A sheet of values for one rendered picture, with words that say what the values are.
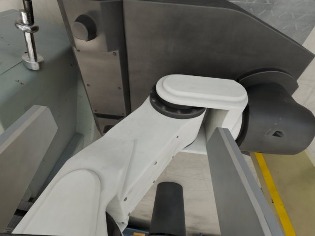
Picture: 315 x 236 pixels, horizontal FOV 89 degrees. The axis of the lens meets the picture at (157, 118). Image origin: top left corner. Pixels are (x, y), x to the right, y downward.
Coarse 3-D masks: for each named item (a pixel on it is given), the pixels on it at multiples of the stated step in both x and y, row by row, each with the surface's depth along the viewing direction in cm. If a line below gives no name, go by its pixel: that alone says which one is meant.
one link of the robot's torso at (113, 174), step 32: (128, 128) 32; (160, 128) 32; (192, 128) 37; (96, 160) 23; (128, 160) 25; (160, 160) 30; (64, 192) 18; (96, 192) 19; (128, 192) 24; (32, 224) 16; (64, 224) 16; (96, 224) 17
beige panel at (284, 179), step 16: (256, 160) 144; (272, 160) 130; (288, 160) 119; (304, 160) 109; (272, 176) 126; (288, 176) 115; (304, 176) 106; (272, 192) 121; (288, 192) 111; (304, 192) 103; (272, 208) 118; (288, 208) 108; (304, 208) 100; (288, 224) 105; (304, 224) 97
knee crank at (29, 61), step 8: (24, 0) 44; (24, 8) 46; (32, 8) 46; (24, 16) 45; (32, 16) 48; (16, 24) 46; (24, 24) 46; (32, 24) 48; (24, 32) 48; (32, 32) 48; (32, 40) 51; (32, 48) 52; (24, 56) 54; (32, 56) 54; (40, 56) 57; (24, 64) 54; (32, 64) 54; (40, 64) 56
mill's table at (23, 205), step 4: (20, 204) 56; (24, 204) 56; (28, 204) 57; (32, 204) 57; (20, 208) 55; (24, 208) 56; (28, 208) 56; (16, 212) 54; (20, 212) 55; (24, 212) 55; (16, 216) 54; (20, 216) 54; (12, 220) 53; (16, 220) 53; (20, 220) 53; (8, 224) 52; (12, 224) 52; (16, 224) 52; (8, 228) 52; (12, 228) 52; (4, 232) 63
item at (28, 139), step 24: (24, 120) 8; (48, 120) 9; (0, 144) 7; (24, 144) 8; (48, 144) 10; (0, 168) 6; (24, 168) 8; (0, 192) 7; (24, 192) 8; (0, 216) 7
